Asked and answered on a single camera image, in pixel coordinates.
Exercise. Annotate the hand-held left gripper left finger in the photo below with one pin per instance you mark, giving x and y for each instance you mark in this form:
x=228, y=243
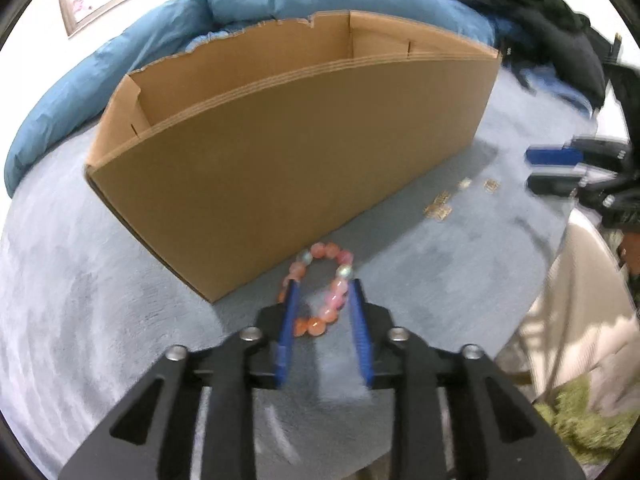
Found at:
x=287, y=320

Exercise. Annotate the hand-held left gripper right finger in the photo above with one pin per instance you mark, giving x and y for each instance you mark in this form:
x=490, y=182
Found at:
x=362, y=330

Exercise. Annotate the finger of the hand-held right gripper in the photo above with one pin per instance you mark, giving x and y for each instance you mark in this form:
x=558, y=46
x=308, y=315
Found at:
x=550, y=155
x=555, y=185

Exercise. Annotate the gold butterfly charm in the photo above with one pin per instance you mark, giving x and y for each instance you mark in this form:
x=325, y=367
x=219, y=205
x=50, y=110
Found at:
x=438, y=206

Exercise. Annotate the brown cardboard box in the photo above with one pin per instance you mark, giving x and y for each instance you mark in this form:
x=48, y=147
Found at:
x=300, y=160

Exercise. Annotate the black headboard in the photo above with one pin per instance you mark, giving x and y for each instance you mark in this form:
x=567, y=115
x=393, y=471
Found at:
x=622, y=85

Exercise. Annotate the person's right leg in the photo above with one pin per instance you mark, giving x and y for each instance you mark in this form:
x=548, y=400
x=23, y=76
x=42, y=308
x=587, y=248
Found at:
x=585, y=310

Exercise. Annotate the black jacket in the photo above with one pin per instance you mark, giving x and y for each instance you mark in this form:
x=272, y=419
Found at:
x=540, y=15

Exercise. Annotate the green shaggy rug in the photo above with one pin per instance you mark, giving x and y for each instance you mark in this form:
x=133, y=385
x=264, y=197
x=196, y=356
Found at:
x=585, y=425

